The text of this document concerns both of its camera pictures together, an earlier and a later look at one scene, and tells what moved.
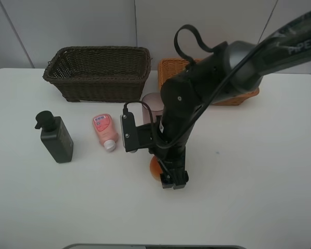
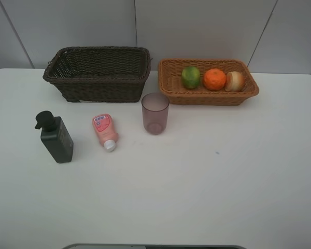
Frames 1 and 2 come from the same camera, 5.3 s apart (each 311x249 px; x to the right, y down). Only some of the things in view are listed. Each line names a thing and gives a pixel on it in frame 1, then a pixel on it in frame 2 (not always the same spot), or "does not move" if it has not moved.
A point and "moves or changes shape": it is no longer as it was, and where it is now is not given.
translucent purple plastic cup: x=156 y=102 does not move
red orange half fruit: x=155 y=168 moves or changes shape
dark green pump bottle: x=55 y=137 does not move
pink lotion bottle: x=108 y=136 does not move
